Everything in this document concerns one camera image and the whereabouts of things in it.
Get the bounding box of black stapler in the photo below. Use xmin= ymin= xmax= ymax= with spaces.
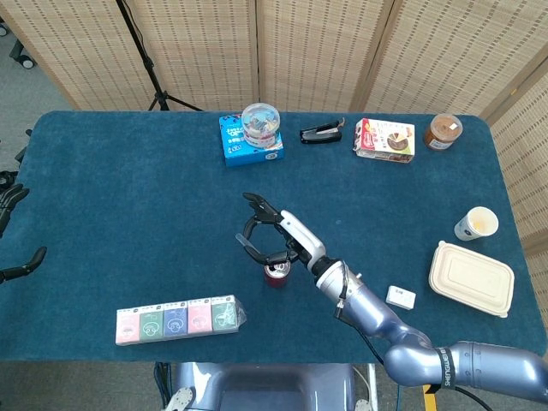
xmin=299 ymin=118 xmax=346 ymax=146

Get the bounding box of grey robot torso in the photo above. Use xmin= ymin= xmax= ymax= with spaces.
xmin=164 ymin=361 xmax=378 ymax=411

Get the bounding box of black tripod stand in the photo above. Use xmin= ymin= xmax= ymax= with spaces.
xmin=114 ymin=0 xmax=203 ymax=112

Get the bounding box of brown jar with clear lid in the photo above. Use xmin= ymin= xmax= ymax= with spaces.
xmin=423 ymin=113 xmax=464 ymax=152

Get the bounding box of red soda can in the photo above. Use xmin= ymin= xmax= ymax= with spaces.
xmin=264 ymin=261 xmax=292 ymax=289

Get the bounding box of bamboo folding screen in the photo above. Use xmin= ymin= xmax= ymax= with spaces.
xmin=0 ymin=0 xmax=548 ymax=386

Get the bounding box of white paper cup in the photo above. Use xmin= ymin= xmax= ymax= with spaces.
xmin=454 ymin=205 xmax=500 ymax=242

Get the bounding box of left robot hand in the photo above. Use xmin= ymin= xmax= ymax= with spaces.
xmin=0 ymin=183 xmax=48 ymax=284

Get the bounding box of beige lidded food container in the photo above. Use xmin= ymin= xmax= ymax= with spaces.
xmin=428 ymin=240 xmax=516 ymax=319

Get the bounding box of blue cardboard box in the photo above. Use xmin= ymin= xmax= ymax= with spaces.
xmin=218 ymin=113 xmax=285 ymax=168

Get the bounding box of wrapped tissue multipack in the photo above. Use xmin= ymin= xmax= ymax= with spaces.
xmin=115 ymin=294 xmax=247 ymax=347

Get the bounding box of blue felt table cover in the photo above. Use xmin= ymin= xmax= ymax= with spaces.
xmin=0 ymin=110 xmax=548 ymax=366

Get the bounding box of small white box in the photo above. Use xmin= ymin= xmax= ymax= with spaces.
xmin=385 ymin=285 xmax=417 ymax=311

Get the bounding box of clear tub of coloured clips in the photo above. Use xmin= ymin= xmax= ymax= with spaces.
xmin=241 ymin=102 xmax=282 ymax=150

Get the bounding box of black caster wheel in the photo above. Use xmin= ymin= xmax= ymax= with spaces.
xmin=8 ymin=40 xmax=35 ymax=69

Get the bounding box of white and red snack box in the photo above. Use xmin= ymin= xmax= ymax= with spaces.
xmin=352 ymin=117 xmax=416 ymax=164

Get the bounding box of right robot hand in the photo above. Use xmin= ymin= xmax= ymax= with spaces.
xmin=236 ymin=192 xmax=327 ymax=273

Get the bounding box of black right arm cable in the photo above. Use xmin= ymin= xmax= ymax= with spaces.
xmin=335 ymin=259 xmax=497 ymax=411

